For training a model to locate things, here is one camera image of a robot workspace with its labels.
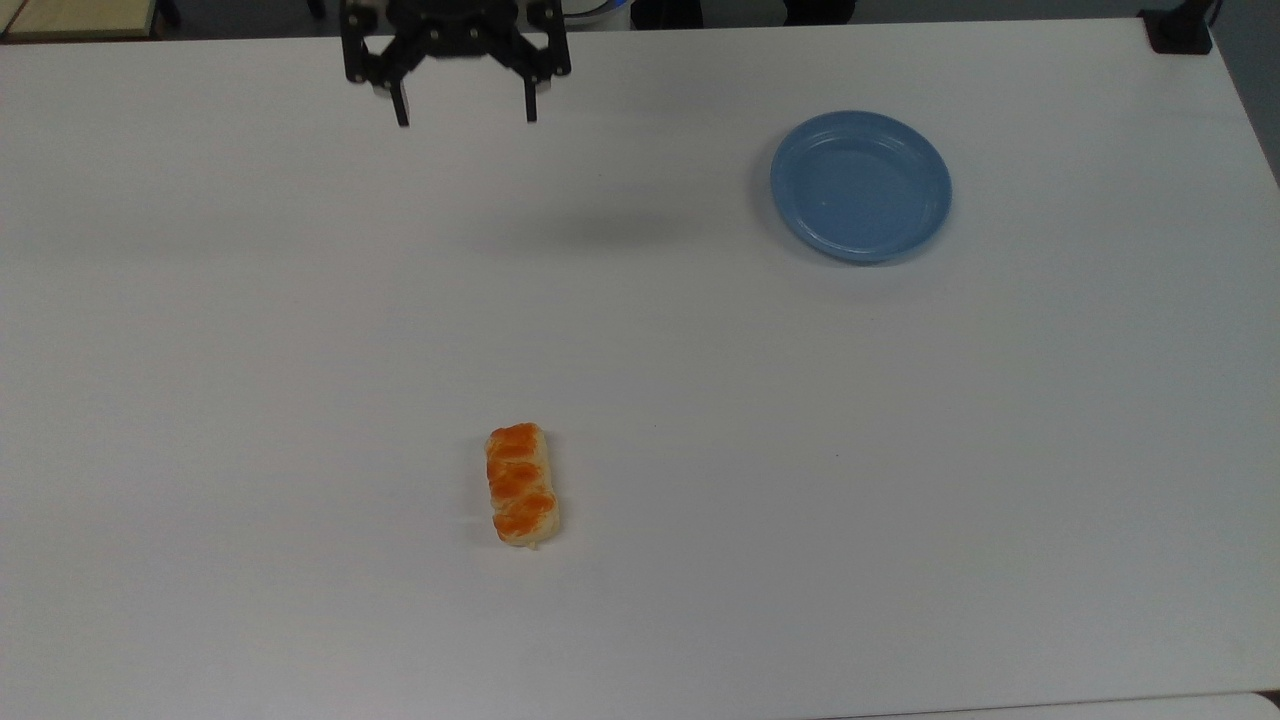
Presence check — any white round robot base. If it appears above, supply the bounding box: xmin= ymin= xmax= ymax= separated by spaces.
xmin=562 ymin=0 xmax=634 ymax=32

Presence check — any orange glazed bread roll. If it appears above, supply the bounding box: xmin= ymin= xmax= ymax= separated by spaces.
xmin=485 ymin=422 xmax=562 ymax=551

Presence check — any blue round plate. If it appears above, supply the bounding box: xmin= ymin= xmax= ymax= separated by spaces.
xmin=769 ymin=110 xmax=953 ymax=266

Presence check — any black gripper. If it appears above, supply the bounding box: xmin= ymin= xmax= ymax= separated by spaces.
xmin=340 ymin=0 xmax=573 ymax=128

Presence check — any light wooden side table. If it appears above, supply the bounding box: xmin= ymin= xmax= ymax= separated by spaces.
xmin=0 ymin=0 xmax=163 ymax=43

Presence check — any black table clamp mount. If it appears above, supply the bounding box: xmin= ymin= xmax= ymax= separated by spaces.
xmin=1139 ymin=0 xmax=1224 ymax=55

